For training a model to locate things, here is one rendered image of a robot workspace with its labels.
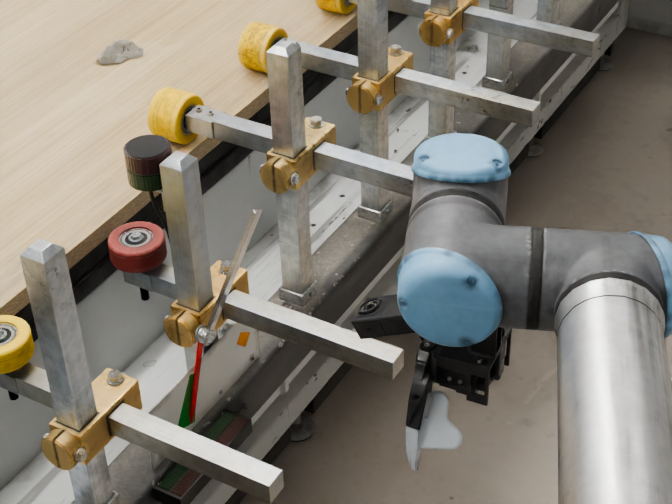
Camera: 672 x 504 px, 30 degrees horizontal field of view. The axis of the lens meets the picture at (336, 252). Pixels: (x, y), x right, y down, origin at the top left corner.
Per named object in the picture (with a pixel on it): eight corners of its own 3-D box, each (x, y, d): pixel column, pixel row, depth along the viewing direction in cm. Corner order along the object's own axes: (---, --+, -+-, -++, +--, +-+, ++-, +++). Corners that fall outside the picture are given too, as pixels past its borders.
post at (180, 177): (228, 427, 185) (197, 152, 156) (215, 442, 183) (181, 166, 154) (209, 419, 186) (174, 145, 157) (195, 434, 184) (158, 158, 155)
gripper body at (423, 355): (485, 413, 130) (490, 324, 123) (408, 390, 133) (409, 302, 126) (509, 367, 135) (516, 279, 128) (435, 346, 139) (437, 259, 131)
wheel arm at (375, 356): (404, 370, 164) (404, 345, 162) (392, 386, 162) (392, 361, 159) (139, 273, 182) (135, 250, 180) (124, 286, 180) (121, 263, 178)
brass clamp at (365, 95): (416, 80, 205) (416, 53, 202) (377, 118, 196) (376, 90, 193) (383, 72, 208) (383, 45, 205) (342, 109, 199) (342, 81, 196)
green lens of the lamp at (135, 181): (184, 172, 161) (182, 158, 160) (156, 196, 157) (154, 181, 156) (147, 161, 164) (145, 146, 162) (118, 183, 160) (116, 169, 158)
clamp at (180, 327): (250, 297, 178) (248, 269, 175) (195, 353, 168) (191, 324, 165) (217, 285, 180) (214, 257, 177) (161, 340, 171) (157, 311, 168)
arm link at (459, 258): (531, 275, 103) (534, 191, 113) (391, 266, 104) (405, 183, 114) (524, 361, 108) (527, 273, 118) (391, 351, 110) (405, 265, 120)
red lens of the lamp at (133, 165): (182, 156, 160) (180, 141, 158) (154, 179, 156) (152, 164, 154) (144, 144, 162) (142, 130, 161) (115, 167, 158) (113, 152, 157)
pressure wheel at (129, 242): (184, 291, 183) (175, 227, 176) (150, 322, 178) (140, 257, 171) (140, 275, 186) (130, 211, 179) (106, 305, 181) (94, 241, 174)
